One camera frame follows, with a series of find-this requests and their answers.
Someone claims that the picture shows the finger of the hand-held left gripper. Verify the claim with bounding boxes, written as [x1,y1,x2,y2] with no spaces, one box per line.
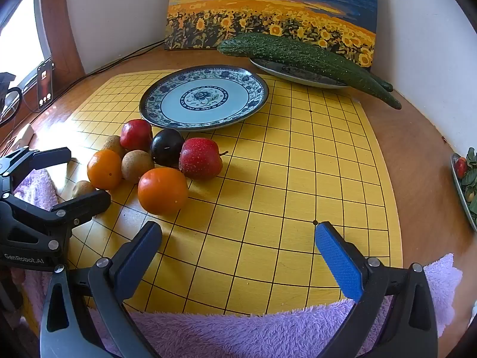
[30,147,72,169]
[50,190,111,229]

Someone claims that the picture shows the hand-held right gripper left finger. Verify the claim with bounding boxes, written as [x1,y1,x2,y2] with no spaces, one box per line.
[39,221,162,358]

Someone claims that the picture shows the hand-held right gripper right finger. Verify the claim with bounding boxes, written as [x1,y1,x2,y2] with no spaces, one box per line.
[314,221,438,358]

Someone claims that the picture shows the brown round fruit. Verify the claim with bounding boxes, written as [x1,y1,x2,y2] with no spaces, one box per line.
[72,180,95,199]
[102,135,127,158]
[121,150,155,184]

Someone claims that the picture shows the orange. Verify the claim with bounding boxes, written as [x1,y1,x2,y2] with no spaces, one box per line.
[137,167,189,216]
[87,149,123,191]

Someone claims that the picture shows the small red apple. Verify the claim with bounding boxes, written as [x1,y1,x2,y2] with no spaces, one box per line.
[120,119,153,152]

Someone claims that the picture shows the dark purple plum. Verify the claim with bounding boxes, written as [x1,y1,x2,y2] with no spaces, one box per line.
[151,129,185,168]

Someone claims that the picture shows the large red apple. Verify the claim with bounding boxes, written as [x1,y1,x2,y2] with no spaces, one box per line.
[179,138,229,180]

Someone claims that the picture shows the blue and white patterned plate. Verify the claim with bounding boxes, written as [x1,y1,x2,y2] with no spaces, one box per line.
[139,65,270,132]

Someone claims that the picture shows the white power strip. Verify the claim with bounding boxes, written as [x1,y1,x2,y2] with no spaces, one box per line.
[12,124,35,147]

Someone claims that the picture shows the black smartphone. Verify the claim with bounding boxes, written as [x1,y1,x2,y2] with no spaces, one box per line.
[36,57,57,111]

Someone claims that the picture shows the black mug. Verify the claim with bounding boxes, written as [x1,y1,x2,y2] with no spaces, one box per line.
[0,72,24,126]

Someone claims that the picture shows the yellow grid board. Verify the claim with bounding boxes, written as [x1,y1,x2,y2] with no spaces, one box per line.
[65,69,404,316]

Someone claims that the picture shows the purple fluffy towel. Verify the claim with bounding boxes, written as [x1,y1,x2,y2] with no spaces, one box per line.
[13,169,463,358]

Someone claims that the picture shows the plate of leafy greens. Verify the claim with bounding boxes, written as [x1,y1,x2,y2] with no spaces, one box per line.
[451,152,477,232]

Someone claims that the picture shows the green leafy vegetables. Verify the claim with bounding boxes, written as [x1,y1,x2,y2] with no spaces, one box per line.
[461,147,477,224]

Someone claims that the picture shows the slim green cucumber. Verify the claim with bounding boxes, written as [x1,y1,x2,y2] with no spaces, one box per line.
[356,63,394,92]

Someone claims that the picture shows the white plate under cucumbers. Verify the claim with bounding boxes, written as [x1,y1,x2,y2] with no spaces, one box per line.
[249,58,351,89]

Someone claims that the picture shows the large green cucumber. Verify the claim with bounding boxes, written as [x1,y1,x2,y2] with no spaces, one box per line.
[217,33,402,110]

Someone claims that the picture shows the sunflower field painting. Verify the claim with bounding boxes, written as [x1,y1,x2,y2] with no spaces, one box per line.
[164,0,378,68]

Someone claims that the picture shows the black cable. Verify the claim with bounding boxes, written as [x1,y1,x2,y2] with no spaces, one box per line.
[48,39,165,102]

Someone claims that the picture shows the wooden window frame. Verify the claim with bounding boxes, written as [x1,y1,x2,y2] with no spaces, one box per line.
[33,0,87,80]

